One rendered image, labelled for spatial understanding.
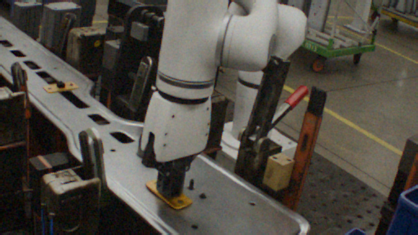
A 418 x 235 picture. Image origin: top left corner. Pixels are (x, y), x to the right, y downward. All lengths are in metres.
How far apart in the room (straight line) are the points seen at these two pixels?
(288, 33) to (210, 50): 0.73
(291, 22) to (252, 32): 0.73
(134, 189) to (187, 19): 0.31
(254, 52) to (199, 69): 0.08
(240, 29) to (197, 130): 0.18
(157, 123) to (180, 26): 0.15
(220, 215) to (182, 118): 0.17
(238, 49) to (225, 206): 0.28
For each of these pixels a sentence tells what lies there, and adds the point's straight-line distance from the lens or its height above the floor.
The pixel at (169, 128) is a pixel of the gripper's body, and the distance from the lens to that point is 0.78.
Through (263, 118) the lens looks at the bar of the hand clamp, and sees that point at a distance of 0.95.
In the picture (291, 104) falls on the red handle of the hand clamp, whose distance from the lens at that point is 1.01.
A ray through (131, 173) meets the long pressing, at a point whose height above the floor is 1.00.
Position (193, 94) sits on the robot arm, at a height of 1.20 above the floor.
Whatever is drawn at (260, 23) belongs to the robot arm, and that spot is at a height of 1.31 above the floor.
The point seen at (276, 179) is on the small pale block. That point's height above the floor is 1.03.
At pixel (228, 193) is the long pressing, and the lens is 0.92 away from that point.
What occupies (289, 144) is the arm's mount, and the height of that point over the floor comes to 0.79.
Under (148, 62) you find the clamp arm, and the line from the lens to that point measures 1.17.
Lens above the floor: 1.47
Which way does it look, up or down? 24 degrees down
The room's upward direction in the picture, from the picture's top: 10 degrees clockwise
